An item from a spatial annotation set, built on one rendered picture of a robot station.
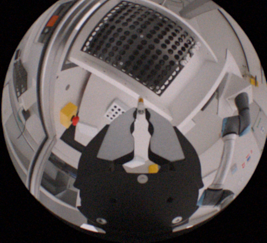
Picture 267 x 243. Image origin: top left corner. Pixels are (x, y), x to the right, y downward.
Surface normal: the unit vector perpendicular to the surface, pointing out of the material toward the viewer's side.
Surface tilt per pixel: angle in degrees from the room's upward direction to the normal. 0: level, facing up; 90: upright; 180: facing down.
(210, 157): 90
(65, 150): 90
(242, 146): 90
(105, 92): 0
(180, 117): 90
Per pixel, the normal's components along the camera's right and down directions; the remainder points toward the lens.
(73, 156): 0.56, -0.70
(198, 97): -0.83, -0.49
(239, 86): -0.94, -0.29
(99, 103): -0.03, 0.52
